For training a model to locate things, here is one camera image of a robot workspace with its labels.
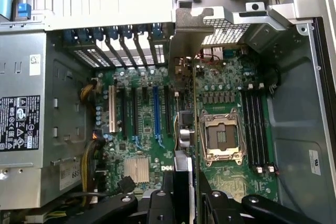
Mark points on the white expansion slot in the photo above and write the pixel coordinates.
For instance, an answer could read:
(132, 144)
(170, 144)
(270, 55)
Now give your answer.
(113, 108)

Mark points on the black long expansion slot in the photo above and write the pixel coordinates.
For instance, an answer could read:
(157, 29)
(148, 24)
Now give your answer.
(124, 113)
(167, 108)
(135, 111)

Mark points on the white latch RAM slot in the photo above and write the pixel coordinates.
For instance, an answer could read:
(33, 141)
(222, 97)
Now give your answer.
(265, 129)
(254, 129)
(176, 94)

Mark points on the grey metal PC case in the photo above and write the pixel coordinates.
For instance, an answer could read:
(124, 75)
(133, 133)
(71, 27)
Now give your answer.
(291, 103)

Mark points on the silver chipset heatsink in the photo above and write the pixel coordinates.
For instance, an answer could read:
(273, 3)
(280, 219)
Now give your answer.
(136, 169)

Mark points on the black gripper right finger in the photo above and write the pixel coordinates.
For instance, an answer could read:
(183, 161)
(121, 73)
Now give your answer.
(218, 208)

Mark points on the metal CPU socket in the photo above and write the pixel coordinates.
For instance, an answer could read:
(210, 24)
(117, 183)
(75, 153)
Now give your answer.
(223, 134)

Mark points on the green motherboard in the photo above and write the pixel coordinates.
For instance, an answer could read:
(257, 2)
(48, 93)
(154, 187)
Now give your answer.
(147, 119)

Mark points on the grey power supply unit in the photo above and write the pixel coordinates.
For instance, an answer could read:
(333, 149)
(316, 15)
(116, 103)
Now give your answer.
(23, 64)

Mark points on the blue card retention clip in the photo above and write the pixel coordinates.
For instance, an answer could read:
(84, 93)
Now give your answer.
(69, 37)
(141, 33)
(156, 33)
(98, 35)
(113, 34)
(126, 33)
(84, 36)

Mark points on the black latch RAM slot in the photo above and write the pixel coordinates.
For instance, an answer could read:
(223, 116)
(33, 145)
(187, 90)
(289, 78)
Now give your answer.
(248, 129)
(260, 129)

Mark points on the blue expansion slot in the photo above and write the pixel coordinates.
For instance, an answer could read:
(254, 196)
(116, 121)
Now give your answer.
(156, 108)

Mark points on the blue plastic latch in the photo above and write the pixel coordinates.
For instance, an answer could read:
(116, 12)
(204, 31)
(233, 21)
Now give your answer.
(24, 11)

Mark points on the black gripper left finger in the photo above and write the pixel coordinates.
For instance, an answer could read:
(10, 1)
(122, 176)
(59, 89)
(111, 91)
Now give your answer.
(157, 205)

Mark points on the black short expansion slot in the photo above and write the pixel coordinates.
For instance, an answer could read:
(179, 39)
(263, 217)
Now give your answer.
(144, 92)

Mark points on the perforated metal slot cover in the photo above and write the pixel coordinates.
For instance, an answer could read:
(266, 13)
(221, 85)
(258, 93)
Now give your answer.
(159, 54)
(84, 60)
(101, 60)

